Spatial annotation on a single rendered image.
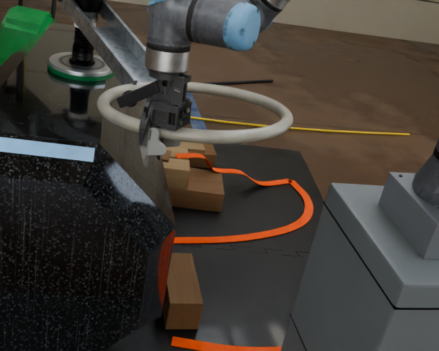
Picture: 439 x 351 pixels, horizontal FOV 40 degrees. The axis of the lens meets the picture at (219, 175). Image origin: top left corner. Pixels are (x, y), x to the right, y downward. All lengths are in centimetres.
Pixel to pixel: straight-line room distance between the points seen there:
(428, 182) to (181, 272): 118
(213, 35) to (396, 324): 67
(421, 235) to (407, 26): 669
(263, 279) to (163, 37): 150
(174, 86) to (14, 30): 242
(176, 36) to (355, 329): 73
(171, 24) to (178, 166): 166
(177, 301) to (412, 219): 103
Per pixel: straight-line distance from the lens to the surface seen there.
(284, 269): 261
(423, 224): 130
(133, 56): 185
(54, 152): 157
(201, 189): 285
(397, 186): 139
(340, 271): 143
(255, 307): 237
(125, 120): 135
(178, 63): 123
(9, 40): 361
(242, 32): 116
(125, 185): 160
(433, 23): 807
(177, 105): 126
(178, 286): 219
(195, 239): 266
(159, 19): 122
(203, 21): 118
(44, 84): 193
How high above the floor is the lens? 148
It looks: 27 degrees down
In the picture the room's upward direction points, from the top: 11 degrees clockwise
